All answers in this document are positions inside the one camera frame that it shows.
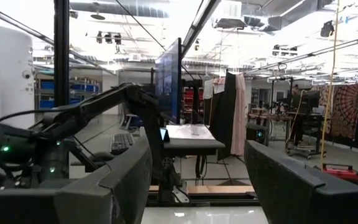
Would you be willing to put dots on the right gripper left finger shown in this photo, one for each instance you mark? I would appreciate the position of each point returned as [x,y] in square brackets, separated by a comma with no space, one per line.
[73,202]

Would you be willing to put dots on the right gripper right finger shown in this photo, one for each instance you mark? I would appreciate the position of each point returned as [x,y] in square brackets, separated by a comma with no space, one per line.
[306,202]

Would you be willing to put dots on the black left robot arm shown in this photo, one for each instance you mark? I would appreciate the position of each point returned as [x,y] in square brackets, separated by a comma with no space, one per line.
[104,99]

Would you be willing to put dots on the shelf with blue bins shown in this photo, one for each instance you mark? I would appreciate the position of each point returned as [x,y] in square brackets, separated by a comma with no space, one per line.
[82,87]

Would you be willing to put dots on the red case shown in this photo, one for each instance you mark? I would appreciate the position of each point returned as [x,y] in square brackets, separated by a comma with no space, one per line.
[343,175]

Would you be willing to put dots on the black keyboard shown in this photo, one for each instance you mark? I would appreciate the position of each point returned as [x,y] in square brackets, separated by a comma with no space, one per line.
[121,143]

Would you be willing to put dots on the white round column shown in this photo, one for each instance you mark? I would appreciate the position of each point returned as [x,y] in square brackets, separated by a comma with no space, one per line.
[9,77]

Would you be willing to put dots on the black computer tower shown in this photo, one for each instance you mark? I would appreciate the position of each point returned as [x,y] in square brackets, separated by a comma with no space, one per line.
[255,133]

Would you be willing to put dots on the distant desk with monitors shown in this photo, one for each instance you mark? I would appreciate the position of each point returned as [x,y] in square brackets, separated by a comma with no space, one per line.
[272,117]

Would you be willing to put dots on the red mandala tapestry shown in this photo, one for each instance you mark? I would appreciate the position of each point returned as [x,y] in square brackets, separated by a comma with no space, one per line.
[345,109]

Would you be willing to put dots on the pale pink hanging cloth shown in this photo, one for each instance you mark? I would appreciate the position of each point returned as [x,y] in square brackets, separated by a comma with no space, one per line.
[238,124]

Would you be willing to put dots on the white glossy table sheet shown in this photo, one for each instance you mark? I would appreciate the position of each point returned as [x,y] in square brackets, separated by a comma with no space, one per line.
[204,216]

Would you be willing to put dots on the black hanging cloth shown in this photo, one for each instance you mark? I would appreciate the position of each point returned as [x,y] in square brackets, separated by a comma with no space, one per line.
[224,118]

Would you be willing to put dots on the small desk with white top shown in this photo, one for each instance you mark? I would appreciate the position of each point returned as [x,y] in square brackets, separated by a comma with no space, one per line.
[194,146]

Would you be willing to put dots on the black flat monitor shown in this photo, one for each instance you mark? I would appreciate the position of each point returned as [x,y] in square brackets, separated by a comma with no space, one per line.
[166,81]

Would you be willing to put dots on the rack of red bins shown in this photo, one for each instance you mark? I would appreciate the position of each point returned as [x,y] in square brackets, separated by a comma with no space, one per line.
[189,99]

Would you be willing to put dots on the black ceiling fixture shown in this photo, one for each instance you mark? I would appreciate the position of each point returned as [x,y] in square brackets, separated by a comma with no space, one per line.
[327,29]

